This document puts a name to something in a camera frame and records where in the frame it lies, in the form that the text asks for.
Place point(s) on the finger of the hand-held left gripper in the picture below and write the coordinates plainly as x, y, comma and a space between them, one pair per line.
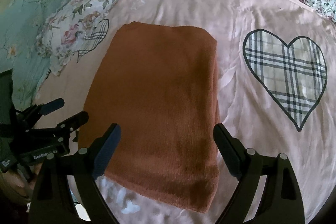
76, 119
52, 104

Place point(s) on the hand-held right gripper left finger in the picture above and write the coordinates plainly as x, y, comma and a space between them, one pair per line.
109, 150

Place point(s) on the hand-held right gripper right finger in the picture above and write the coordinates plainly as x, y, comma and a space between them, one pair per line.
231, 158

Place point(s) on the brown knit sweater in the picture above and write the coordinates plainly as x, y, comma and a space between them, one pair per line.
157, 98

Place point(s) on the pink plaid-heart bed sheet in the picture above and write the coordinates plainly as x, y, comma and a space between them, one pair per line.
262, 148

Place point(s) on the floral ruffled pillow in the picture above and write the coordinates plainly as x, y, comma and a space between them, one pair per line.
78, 22

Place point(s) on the teal floral quilt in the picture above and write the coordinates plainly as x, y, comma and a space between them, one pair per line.
31, 16

